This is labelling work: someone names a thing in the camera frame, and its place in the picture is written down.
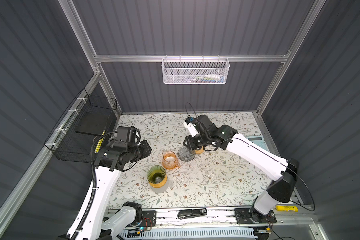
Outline green glass dripper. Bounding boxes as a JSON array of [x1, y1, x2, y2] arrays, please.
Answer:
[[147, 165, 166, 184]]

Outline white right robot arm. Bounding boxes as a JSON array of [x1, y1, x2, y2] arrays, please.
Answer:
[[183, 115, 299, 223]]

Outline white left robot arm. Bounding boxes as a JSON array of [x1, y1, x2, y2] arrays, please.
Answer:
[[57, 127, 152, 240]]

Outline grey glass dripper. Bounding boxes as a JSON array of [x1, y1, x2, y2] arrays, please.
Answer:
[[178, 147, 196, 162]]

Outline yellow marker pen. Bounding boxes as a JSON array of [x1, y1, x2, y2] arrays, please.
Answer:
[[94, 138, 104, 154]]

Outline black pad in basket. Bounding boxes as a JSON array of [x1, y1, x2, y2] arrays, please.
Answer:
[[75, 113, 108, 136]]

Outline orange glass pitcher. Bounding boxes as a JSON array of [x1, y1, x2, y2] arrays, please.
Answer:
[[162, 151, 181, 170]]

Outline light blue calculator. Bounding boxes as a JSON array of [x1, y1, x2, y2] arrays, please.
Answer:
[[247, 135, 269, 151]]

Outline pens in white basket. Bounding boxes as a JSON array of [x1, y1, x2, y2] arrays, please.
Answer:
[[185, 74, 226, 84]]

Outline black stapler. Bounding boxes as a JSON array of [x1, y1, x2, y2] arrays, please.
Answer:
[[177, 208, 208, 220]]

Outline black wire basket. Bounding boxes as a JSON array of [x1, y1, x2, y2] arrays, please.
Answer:
[[45, 90, 118, 163]]

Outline black corrugated cable conduit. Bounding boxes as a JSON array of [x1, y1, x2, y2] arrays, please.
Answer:
[[68, 131, 119, 240]]

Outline white wire basket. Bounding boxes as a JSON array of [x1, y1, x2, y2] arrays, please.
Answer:
[[161, 57, 230, 85]]

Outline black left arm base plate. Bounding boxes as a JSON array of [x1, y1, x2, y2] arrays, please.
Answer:
[[128, 210, 157, 228]]

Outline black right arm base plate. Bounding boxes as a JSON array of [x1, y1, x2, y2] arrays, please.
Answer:
[[234, 207, 277, 224]]

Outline yellow tube on rail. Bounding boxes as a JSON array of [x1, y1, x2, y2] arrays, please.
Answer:
[[276, 205, 299, 212]]

